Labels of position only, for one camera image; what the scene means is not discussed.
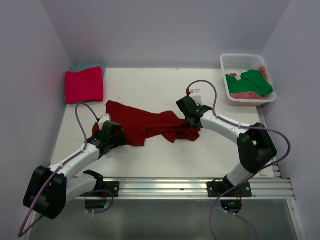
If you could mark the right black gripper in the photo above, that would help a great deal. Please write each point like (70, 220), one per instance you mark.
(199, 106)

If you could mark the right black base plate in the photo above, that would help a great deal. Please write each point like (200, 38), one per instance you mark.
(218, 186)

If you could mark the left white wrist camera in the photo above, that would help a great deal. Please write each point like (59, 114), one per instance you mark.
(103, 119)

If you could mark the dark red t shirt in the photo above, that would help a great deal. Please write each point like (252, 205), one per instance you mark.
(139, 125)

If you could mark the folded pink t shirt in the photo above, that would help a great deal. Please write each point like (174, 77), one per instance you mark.
(84, 86)

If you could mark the salmon pink t shirt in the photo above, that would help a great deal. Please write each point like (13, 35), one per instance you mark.
(252, 96)

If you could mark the white plastic basket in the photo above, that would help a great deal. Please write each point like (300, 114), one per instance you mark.
(238, 64)

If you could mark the aluminium mounting rail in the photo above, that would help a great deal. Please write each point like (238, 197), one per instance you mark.
(197, 189)

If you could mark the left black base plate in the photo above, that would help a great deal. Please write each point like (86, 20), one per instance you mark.
(111, 186)

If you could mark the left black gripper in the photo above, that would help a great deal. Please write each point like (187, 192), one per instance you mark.
(120, 138)

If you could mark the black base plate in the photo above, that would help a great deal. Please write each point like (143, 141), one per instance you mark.
(218, 186)
(111, 186)

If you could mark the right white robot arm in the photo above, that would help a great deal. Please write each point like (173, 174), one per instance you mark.
(254, 144)

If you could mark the green t shirt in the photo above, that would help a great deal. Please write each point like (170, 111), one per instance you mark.
(251, 81)

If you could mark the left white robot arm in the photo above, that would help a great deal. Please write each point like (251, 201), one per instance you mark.
(51, 188)

